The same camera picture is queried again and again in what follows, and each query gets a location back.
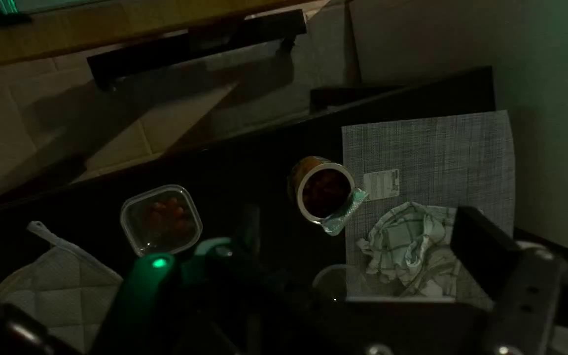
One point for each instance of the grey quilted pot holder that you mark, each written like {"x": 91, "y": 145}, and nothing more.
{"x": 59, "y": 295}

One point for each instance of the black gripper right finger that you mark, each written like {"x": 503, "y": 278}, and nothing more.
{"x": 513, "y": 287}

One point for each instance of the black table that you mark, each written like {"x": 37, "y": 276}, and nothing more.
{"x": 244, "y": 169}

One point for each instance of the brown cup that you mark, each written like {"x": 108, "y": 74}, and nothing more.
{"x": 296, "y": 187}

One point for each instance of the dark coffee grounds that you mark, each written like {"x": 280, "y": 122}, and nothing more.
{"x": 325, "y": 191}

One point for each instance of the wooden board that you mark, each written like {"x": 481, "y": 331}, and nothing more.
{"x": 98, "y": 29}

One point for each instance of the white paper label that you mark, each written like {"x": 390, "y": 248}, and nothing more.
{"x": 380, "y": 183}

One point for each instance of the green foil wrapper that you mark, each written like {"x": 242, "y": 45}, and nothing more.
{"x": 343, "y": 216}

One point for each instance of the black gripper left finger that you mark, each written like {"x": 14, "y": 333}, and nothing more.
{"x": 250, "y": 287}

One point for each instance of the clear plastic food container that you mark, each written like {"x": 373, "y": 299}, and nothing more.
{"x": 160, "y": 218}

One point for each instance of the black metal bar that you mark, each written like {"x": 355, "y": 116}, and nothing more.
{"x": 191, "y": 45}

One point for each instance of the small clear round lid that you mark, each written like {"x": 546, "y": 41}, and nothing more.
{"x": 329, "y": 280}

